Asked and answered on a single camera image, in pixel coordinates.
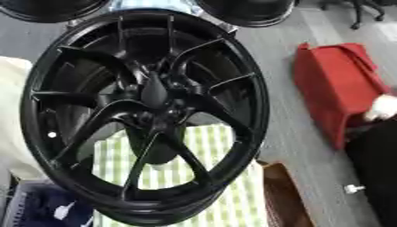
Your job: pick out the black round wheel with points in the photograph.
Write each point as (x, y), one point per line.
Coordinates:
(49, 9)
(248, 11)

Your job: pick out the black spoked wheel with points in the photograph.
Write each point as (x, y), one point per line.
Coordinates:
(77, 59)

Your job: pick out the brown cardboard box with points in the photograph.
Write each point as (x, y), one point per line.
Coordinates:
(283, 195)

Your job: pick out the red bag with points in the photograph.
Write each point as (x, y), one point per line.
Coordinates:
(331, 85)

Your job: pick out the person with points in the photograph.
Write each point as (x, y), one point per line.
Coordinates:
(374, 165)

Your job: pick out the blue plastic crate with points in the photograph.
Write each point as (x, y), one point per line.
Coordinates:
(39, 204)

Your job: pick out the person's hand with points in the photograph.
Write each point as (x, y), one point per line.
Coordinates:
(383, 108)

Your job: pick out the black office chair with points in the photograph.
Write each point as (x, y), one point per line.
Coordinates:
(357, 11)

